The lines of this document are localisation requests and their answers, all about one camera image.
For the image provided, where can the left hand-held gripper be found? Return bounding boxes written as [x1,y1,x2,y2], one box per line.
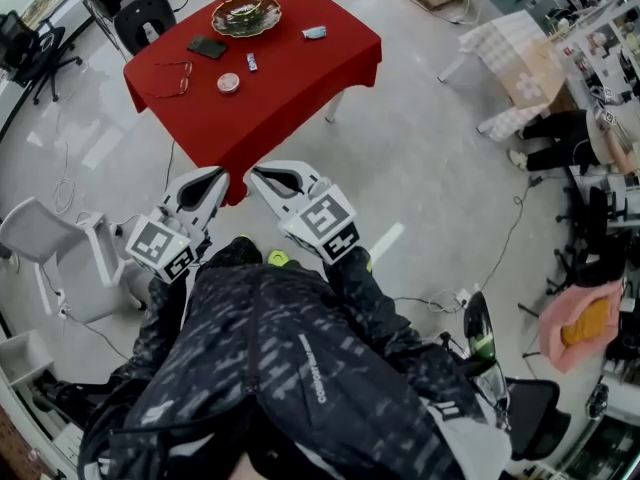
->
[124,165,232,285]

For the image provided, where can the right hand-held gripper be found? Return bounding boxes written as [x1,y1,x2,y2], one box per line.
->
[244,159,362,266]

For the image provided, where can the thin-framed eyeglasses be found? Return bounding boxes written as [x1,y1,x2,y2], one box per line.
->
[152,60,194,100]

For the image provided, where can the black smartphone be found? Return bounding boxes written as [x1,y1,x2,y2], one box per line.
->
[186,35,229,60]

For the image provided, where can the green tiered glass dish container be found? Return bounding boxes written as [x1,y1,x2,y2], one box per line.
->
[192,0,300,40]

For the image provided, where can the person's right forearm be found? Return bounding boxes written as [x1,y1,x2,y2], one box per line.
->
[323,246,431,354]

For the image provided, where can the person's left forearm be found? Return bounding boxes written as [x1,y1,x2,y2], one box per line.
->
[130,262,204,374]

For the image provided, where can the person's black yellow right shoe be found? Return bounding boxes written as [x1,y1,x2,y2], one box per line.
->
[267,249,302,270]

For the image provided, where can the person's black yellow shoe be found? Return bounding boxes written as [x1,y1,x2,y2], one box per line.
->
[267,249,302,270]
[209,234,264,270]

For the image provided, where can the person's black yellow left shoe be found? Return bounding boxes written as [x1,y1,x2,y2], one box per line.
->
[209,234,264,270]

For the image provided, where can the red cloth table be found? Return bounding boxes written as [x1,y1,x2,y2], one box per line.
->
[123,0,383,208]

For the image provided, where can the white side stool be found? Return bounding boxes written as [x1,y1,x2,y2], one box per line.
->
[74,211,151,314]

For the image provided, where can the white plastic chair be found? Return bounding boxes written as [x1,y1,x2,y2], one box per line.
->
[0,196,96,319]

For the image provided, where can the black plastic chair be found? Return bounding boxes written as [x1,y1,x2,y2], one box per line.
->
[113,0,178,57]

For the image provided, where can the person's dark patterned jacket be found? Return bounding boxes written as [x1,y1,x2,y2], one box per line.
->
[77,260,514,480]

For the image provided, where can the black office chair with armrests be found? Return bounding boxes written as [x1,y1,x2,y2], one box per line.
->
[0,10,84,106]

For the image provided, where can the white storage box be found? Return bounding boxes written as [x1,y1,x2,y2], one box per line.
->
[0,329,55,388]

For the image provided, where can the checkered cloth table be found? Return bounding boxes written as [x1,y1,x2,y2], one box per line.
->
[437,9,556,143]

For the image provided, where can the cardboard box with flower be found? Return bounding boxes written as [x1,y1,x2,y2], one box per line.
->
[499,37,569,109]

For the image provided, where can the pink cushion bed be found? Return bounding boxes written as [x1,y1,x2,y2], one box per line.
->
[538,278,627,374]

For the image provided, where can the black swivel chair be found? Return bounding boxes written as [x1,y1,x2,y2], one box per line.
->
[544,165,631,297]

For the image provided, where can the orange cushion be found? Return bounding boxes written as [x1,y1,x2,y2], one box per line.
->
[560,298,612,347]

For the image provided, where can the black mesh office chair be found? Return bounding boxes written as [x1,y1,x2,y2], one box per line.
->
[502,376,572,463]

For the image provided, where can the white floor cable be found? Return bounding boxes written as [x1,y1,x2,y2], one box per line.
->
[51,140,76,217]

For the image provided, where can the black floor cable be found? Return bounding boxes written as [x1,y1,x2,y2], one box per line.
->
[392,172,539,314]

